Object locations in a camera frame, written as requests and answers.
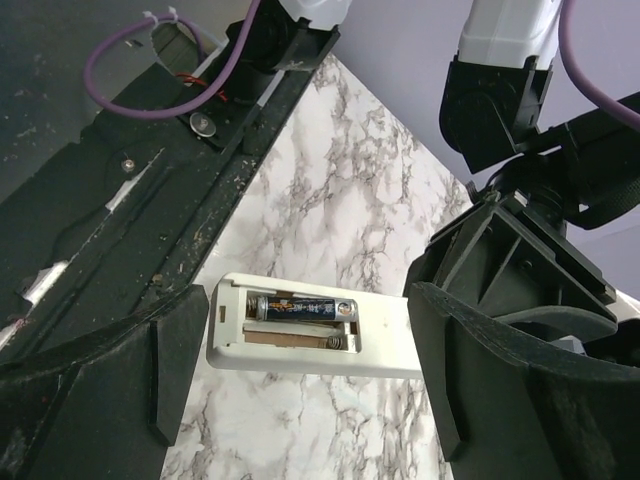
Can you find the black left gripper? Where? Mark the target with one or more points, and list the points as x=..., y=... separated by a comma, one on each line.
x=513, y=264

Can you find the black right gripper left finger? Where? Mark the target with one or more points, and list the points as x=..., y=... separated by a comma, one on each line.
x=106, y=405

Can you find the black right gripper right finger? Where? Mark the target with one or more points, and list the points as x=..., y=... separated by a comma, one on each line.
x=510, y=406

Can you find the white remote control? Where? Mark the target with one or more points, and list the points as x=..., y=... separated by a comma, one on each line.
x=379, y=344

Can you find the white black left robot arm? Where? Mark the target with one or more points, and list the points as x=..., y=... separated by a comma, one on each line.
x=561, y=153

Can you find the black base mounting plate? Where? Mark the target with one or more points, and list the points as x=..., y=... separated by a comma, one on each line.
x=102, y=214

